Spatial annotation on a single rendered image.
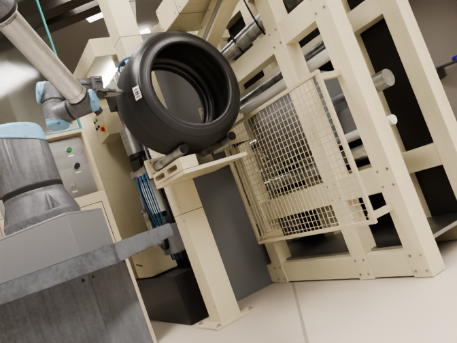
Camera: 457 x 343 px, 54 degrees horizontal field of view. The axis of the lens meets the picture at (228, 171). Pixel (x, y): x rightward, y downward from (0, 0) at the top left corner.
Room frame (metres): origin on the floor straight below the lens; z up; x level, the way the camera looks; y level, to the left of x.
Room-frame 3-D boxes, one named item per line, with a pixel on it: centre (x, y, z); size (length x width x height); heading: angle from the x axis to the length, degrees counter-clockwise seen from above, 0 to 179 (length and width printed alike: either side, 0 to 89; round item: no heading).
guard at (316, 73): (2.26, -0.27, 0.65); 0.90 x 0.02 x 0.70; 33
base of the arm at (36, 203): (1.14, 0.49, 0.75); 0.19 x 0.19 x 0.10
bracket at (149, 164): (2.43, 0.23, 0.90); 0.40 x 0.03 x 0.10; 123
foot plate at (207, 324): (2.48, 0.29, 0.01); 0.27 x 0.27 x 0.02; 33
